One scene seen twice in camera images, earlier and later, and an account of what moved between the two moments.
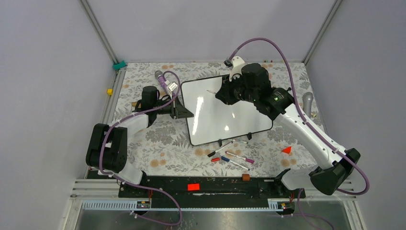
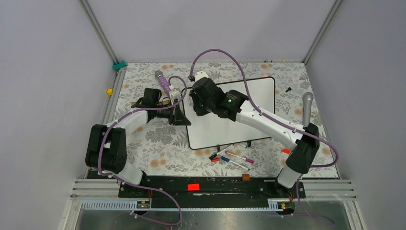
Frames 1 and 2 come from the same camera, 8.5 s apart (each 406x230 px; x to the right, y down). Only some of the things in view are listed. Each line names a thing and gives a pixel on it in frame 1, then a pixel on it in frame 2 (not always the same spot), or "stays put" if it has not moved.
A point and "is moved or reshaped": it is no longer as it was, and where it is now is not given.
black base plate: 208,188 stays put
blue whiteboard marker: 225,158 stays put
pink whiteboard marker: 248,160 stays put
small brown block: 245,177 stays put
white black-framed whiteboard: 213,120 is moved or reshaped
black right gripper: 224,93 to 199,111
